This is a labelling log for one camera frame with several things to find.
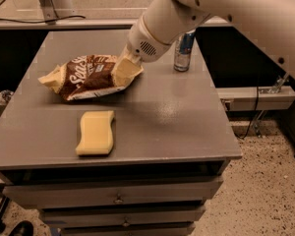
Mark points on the metal bracket post left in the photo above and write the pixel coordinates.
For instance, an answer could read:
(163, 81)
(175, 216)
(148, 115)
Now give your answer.
(48, 10)

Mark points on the grey drawer cabinet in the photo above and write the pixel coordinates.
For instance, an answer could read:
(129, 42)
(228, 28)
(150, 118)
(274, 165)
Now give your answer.
(167, 125)

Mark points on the yellow sponge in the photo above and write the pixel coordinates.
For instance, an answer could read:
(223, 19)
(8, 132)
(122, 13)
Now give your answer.
(96, 133)

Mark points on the top grey drawer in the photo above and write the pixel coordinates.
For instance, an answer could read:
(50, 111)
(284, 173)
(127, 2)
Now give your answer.
(111, 193)

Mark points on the bottom grey drawer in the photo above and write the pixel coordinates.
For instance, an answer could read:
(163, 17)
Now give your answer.
(159, 229)

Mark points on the middle grey drawer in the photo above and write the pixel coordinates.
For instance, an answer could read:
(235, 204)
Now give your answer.
(122, 216)

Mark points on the grey metal rail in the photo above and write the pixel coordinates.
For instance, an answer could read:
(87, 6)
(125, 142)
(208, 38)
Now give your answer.
(82, 23)

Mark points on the brown chip bag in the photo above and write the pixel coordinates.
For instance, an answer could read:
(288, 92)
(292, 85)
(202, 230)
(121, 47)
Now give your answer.
(83, 77)

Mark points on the blue silver drink can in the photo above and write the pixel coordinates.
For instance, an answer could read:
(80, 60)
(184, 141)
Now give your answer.
(183, 50)

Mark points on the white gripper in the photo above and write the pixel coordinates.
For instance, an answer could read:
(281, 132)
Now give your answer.
(147, 43)

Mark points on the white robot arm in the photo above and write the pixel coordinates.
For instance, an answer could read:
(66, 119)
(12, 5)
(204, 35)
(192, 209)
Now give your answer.
(269, 24)

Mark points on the black shoe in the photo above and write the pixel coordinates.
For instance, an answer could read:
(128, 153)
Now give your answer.
(24, 228)

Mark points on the grey drawer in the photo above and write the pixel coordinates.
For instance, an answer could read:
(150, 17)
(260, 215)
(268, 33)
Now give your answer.
(122, 216)
(159, 229)
(111, 193)

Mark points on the grey side shelf beam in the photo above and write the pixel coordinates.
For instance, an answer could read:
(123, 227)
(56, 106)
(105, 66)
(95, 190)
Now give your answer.
(253, 98)

